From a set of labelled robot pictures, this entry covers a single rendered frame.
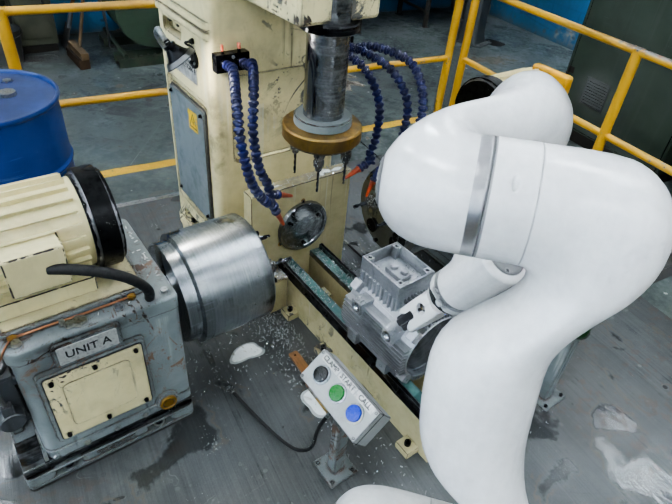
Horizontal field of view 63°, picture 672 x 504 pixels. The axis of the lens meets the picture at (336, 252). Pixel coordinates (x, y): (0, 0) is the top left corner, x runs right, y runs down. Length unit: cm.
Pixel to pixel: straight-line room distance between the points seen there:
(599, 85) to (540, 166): 418
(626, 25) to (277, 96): 339
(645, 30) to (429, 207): 403
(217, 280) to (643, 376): 111
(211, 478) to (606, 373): 101
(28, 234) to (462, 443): 73
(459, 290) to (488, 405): 43
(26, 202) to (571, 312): 82
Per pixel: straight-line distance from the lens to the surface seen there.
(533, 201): 42
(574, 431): 145
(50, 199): 100
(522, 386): 48
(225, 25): 127
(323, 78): 117
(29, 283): 98
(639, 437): 152
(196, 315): 115
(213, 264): 114
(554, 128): 55
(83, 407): 115
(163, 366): 117
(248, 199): 134
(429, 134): 44
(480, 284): 86
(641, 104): 443
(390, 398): 127
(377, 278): 115
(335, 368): 102
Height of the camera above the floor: 187
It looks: 38 degrees down
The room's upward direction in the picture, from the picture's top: 6 degrees clockwise
